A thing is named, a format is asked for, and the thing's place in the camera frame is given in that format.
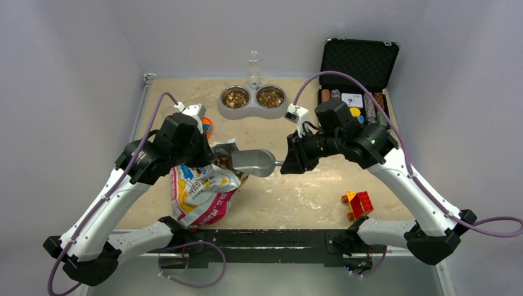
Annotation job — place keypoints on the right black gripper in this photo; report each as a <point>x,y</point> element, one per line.
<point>294,162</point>

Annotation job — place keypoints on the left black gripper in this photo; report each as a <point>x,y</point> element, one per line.
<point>207,155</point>

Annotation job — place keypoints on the pet food bag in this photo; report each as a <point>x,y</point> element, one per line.
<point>202,196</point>

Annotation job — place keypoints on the metal food scoop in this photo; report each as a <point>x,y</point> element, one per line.
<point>255,162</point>

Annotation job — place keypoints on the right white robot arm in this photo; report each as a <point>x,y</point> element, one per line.
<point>437,227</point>

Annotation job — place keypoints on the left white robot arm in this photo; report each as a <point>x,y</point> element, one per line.
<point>89,252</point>

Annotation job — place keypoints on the grey double pet bowl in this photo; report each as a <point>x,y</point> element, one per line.
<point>267,101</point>

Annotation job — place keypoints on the orange green toy block piece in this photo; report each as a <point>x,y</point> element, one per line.
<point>208,126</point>

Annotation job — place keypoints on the red yellow toy block car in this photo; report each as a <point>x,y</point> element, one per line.
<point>359,204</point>

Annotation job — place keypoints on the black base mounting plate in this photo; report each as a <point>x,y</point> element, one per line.
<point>327,247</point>

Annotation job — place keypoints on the clear water bottle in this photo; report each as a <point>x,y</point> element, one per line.
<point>254,70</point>

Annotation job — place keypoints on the black poker chip case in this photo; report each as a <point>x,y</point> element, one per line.
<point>369,62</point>

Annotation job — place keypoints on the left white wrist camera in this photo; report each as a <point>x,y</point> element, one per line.
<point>196,111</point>

